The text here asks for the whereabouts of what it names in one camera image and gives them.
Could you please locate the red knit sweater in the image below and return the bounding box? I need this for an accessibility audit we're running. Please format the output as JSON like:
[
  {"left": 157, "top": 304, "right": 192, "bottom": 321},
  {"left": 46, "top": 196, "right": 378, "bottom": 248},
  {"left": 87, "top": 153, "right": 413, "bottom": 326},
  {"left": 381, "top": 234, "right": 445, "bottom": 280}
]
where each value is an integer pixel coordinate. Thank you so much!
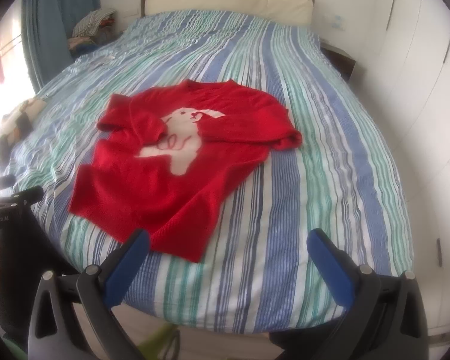
[{"left": 69, "top": 80, "right": 302, "bottom": 263}]

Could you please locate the pile of clothes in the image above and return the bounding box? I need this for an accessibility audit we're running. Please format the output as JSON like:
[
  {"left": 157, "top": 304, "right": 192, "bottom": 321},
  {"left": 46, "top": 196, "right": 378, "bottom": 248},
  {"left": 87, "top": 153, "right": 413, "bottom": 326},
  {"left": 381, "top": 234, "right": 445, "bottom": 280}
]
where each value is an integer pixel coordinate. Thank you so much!
[{"left": 68, "top": 8, "right": 116, "bottom": 59}]

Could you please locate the striped blue green bedspread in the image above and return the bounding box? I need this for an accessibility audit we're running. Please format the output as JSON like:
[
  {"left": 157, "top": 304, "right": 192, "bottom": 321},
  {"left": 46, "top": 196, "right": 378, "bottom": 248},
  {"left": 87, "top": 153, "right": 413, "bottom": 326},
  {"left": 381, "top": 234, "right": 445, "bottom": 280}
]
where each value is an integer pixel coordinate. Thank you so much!
[{"left": 6, "top": 10, "right": 413, "bottom": 333}]

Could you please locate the teal window curtain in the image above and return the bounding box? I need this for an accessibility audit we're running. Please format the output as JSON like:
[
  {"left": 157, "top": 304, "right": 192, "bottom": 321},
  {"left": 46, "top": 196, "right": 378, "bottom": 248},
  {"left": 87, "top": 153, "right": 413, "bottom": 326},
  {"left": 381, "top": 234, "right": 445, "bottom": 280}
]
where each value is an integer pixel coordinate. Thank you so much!
[{"left": 21, "top": 0, "right": 101, "bottom": 92}]

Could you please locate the white wardrobe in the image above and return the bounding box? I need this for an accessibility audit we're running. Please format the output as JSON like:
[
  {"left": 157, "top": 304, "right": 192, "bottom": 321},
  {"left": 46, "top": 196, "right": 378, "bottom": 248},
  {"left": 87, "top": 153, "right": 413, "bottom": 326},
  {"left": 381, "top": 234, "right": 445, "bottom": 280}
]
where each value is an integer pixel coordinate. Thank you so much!
[{"left": 351, "top": 0, "right": 450, "bottom": 336}]

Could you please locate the dark bedside table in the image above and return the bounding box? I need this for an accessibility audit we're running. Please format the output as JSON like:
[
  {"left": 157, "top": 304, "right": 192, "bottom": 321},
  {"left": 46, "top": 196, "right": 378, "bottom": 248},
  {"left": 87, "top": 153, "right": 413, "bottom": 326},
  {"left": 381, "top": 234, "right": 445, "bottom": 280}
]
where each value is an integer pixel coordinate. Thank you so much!
[{"left": 320, "top": 43, "right": 356, "bottom": 82}]

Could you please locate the cream padded headboard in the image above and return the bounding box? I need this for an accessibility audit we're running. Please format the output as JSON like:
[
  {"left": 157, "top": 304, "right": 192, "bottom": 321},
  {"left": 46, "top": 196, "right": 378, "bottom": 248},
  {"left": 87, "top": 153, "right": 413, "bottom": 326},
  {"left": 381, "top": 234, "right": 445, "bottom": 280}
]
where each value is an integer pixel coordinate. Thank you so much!
[{"left": 140, "top": 0, "right": 314, "bottom": 26}]

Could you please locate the green stool frame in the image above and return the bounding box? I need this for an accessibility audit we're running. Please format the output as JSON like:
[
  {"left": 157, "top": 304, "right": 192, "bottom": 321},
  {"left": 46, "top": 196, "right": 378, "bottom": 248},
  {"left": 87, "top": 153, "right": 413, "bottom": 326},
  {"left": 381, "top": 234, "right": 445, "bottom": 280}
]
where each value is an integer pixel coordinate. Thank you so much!
[{"left": 137, "top": 323, "right": 181, "bottom": 360}]

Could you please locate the wall power socket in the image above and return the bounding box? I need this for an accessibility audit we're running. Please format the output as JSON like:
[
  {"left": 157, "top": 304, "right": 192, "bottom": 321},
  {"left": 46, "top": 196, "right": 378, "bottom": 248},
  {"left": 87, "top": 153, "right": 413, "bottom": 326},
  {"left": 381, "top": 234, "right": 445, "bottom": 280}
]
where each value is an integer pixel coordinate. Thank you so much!
[{"left": 328, "top": 15, "right": 345, "bottom": 31}]

